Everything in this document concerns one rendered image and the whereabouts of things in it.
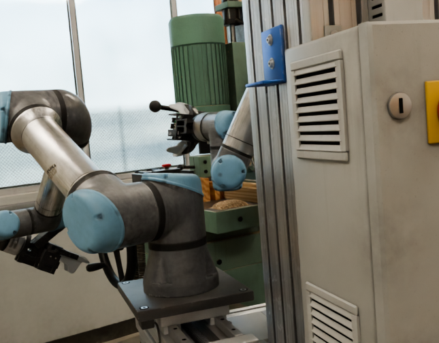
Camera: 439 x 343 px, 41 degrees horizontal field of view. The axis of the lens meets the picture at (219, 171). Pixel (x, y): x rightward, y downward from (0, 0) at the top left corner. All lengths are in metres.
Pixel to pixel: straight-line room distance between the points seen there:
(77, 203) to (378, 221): 0.57
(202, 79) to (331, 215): 1.13
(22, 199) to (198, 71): 1.48
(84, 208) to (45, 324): 2.16
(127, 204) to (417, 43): 0.58
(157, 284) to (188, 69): 0.86
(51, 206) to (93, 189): 0.59
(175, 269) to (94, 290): 2.12
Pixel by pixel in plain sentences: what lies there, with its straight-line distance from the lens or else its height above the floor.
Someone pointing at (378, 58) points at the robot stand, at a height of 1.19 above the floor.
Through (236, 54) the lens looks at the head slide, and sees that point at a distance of 1.89.
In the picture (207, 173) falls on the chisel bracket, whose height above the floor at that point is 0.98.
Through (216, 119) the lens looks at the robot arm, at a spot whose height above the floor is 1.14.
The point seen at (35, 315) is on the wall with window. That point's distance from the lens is 3.14.
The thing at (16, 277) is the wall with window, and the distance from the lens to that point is 3.07.
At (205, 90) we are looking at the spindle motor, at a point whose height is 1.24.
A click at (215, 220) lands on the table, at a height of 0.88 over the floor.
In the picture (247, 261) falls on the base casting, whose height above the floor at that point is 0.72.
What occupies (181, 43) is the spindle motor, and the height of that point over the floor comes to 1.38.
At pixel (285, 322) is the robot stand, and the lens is 1.04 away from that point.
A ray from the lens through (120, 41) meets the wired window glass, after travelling 3.34.
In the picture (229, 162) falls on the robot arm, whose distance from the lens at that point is 1.25.
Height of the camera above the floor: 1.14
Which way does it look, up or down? 5 degrees down
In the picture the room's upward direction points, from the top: 5 degrees counter-clockwise
